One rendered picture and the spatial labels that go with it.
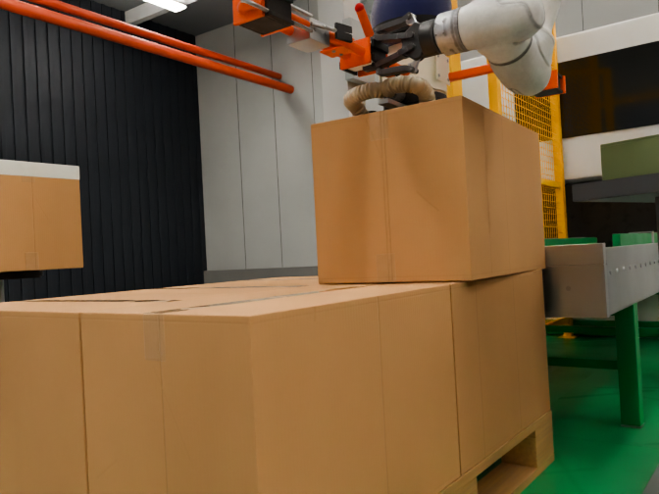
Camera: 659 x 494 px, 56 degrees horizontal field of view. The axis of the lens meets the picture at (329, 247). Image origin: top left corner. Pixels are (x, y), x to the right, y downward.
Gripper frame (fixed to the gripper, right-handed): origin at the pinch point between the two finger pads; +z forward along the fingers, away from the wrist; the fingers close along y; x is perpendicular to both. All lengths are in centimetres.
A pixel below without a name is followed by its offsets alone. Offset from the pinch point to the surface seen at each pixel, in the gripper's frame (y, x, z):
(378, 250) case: 45.5, 1.0, -1.4
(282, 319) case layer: 55, -57, -22
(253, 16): 1.6, -38.2, -1.4
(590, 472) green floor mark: 107, 51, -34
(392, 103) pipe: 9.3, 11.0, -1.1
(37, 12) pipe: -313, 341, 765
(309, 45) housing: 2.6, -20.8, -0.5
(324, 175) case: 26.6, 0.3, 12.9
